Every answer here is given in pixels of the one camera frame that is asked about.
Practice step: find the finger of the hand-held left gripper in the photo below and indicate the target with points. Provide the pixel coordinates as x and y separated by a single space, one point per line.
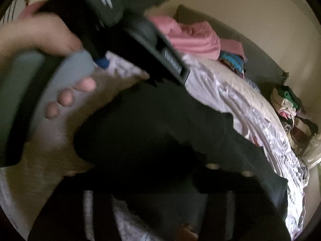
102 62

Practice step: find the person's left hand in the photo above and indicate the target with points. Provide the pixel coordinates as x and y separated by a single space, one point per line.
37 35

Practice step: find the grey printed satin blanket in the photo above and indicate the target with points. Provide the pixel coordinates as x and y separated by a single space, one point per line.
225 98

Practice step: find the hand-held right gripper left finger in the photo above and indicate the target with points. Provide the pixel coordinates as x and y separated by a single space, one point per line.
62 221

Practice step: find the pink blanket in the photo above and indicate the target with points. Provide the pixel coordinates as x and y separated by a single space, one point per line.
190 40

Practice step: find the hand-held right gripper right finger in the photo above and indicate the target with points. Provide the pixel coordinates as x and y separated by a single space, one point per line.
245 205

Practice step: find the pink folded cloth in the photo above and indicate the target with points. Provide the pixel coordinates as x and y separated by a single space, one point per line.
233 47

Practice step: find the teal patterned clothes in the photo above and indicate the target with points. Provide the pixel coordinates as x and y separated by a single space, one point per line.
233 64

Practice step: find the pile of mixed clothes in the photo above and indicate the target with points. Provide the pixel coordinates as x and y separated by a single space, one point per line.
286 100

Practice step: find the grey headboard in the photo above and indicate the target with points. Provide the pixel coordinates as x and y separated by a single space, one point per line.
260 67

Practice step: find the light grey fleece cloth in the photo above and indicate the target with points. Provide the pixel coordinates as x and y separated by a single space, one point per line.
22 188

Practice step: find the black shirt with orange print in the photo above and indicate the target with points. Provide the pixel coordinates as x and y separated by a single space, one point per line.
150 130

